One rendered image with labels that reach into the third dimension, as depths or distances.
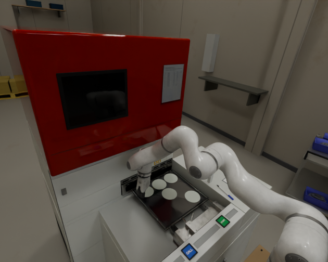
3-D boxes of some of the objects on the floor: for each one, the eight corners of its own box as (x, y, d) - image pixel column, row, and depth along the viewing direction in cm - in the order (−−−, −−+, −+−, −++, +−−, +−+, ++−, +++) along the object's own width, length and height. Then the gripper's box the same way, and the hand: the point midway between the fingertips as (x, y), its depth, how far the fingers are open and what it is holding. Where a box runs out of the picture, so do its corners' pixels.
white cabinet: (107, 278, 157) (98, 210, 120) (188, 218, 214) (199, 159, 176) (153, 375, 114) (161, 316, 77) (239, 267, 171) (267, 204, 133)
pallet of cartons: (-16, 101, 480) (-23, 83, 460) (-13, 92, 541) (-20, 77, 520) (40, 95, 547) (37, 80, 526) (37, 88, 607) (34, 74, 586)
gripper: (144, 165, 122) (142, 188, 128) (132, 176, 109) (130, 202, 115) (154, 168, 120) (152, 192, 126) (143, 180, 107) (141, 206, 113)
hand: (142, 194), depth 120 cm, fingers closed
